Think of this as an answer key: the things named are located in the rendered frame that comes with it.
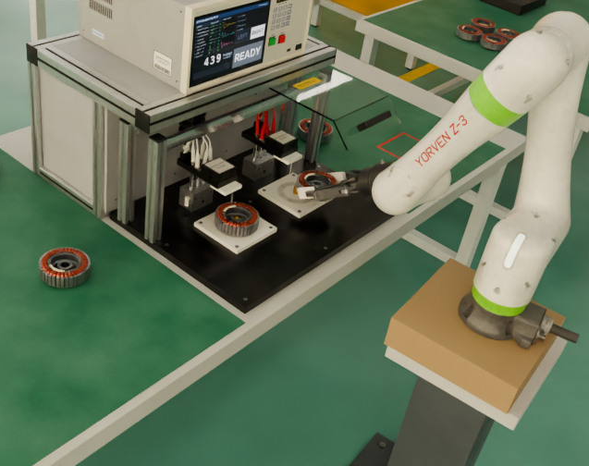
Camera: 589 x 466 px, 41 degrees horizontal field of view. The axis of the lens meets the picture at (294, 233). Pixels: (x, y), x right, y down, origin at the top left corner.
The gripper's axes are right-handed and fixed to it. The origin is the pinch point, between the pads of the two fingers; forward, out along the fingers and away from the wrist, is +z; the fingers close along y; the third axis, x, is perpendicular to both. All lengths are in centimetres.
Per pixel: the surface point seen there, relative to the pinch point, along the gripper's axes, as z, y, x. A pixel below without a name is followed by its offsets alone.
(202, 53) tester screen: -2, -28, 41
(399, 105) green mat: 24, 78, 4
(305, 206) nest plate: 3.3, -3.3, -4.7
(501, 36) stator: 29, 171, 10
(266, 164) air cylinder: 17.2, 0.6, 7.0
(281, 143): 6.0, -3.0, 13.1
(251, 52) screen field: -0.4, -10.9, 38.2
